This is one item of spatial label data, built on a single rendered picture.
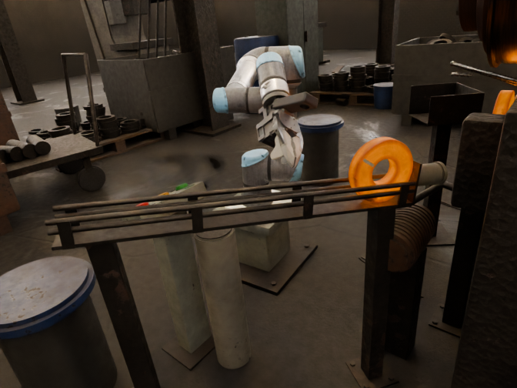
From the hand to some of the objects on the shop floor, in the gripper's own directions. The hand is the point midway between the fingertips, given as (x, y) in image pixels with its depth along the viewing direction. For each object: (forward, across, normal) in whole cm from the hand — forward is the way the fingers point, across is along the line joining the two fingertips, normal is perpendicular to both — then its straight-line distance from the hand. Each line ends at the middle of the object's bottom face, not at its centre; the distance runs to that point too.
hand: (294, 161), depth 84 cm
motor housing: (+39, -67, -26) cm, 82 cm away
